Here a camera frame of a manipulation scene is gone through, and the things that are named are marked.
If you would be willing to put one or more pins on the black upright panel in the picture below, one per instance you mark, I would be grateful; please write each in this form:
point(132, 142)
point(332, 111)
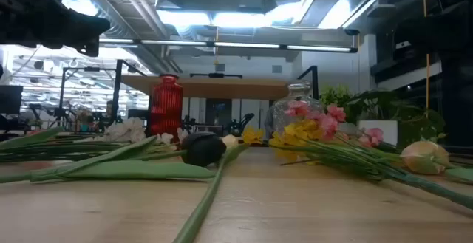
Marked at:
point(458, 106)

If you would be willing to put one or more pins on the red ribbed glass vase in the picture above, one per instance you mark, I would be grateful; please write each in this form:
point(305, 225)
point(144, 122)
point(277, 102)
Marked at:
point(166, 106)

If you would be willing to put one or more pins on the peach artificial tulip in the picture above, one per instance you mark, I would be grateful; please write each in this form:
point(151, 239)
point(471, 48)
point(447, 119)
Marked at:
point(207, 198)

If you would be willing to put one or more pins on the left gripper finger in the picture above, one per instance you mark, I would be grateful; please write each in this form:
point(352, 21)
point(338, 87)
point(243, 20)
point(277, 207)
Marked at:
point(88, 25)
point(90, 49)

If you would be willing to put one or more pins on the wooden shelf with black legs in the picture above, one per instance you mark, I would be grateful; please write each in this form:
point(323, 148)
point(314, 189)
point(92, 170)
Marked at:
point(221, 88)

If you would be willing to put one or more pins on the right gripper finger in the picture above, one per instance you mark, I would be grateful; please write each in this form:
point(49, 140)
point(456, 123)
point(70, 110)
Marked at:
point(425, 29)
point(425, 51)

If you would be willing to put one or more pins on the pink artificial flower bunch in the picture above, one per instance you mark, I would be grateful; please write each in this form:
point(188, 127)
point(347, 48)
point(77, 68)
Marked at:
point(329, 123)

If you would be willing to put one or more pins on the yellow artificial flower bunch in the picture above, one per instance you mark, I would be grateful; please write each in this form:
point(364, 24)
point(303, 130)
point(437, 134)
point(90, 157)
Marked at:
point(295, 130)

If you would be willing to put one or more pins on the long ceiling light bar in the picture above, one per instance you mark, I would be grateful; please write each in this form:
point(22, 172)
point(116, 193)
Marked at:
point(244, 45)

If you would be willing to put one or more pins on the green plant in white pot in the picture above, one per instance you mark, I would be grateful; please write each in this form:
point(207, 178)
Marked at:
point(377, 130)

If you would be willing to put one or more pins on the black artificial tulip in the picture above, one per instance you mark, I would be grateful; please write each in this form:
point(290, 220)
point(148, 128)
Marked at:
point(203, 148)

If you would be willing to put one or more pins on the clear glass vase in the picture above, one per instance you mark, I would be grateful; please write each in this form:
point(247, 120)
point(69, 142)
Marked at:
point(281, 113)

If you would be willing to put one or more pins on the white artificial flower bunch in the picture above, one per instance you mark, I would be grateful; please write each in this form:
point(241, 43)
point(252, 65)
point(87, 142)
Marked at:
point(125, 130)

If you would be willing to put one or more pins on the black monitor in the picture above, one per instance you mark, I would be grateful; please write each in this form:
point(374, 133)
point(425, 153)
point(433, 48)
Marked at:
point(11, 99)

